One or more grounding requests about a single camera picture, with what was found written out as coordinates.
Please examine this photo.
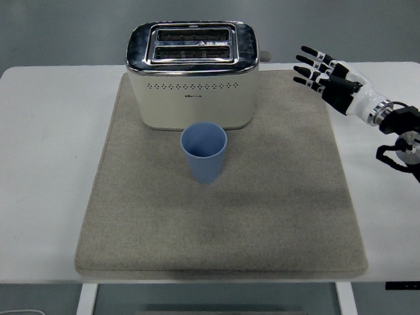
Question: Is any white table leg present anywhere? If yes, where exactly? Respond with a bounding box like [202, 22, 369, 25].
[334, 279, 359, 315]
[70, 283, 100, 315]

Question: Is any cream and chrome toaster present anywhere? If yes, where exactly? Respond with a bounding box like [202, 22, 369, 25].
[122, 17, 276, 135]

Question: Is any black table control panel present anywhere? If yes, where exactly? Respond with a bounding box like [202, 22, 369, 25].
[384, 279, 420, 292]

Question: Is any beige felt table mat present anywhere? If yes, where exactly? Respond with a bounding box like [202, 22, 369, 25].
[65, 62, 370, 289]

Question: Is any blue ribbed plastic cup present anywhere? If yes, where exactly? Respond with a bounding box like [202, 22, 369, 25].
[178, 120, 231, 186]

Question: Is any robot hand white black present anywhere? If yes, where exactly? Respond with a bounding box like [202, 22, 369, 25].
[291, 42, 388, 128]

